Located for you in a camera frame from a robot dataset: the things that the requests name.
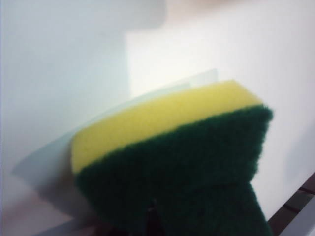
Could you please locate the yellow sponge with green scourer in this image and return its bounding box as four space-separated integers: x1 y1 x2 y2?
69 79 274 236

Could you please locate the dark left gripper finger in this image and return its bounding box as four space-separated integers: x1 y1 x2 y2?
94 198 163 236

